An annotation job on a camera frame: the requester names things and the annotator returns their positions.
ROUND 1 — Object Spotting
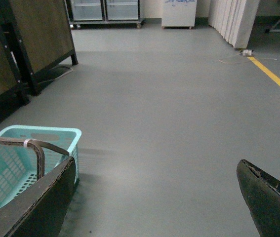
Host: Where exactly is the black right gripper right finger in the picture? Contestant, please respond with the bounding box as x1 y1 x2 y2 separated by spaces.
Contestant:
237 159 280 237

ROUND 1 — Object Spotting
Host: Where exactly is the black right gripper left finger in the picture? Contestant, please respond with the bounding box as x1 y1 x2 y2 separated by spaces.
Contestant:
0 157 76 237

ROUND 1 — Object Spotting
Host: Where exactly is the light blue plastic basket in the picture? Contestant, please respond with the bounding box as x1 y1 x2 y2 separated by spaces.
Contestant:
0 125 81 208

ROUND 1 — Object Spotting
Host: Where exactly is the white power strip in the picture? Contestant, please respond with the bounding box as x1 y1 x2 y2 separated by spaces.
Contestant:
241 49 253 57

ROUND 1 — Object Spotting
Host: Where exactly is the dark wooden display stand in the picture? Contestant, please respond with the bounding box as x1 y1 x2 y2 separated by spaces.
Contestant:
0 0 78 122

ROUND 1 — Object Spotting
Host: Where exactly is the white folding partition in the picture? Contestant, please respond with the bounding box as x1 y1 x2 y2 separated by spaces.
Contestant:
208 0 260 49

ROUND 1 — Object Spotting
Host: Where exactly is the glass door refrigerator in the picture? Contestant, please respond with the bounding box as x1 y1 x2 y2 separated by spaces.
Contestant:
65 0 144 29

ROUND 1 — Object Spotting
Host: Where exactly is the white chest freezer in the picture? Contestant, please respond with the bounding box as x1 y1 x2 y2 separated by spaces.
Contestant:
161 0 198 29

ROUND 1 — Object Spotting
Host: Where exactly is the brown basket handle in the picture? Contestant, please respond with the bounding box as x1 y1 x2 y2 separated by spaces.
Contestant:
0 137 69 180

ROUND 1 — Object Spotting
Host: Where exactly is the white cable on floor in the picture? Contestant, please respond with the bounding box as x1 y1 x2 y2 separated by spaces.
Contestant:
218 53 278 65

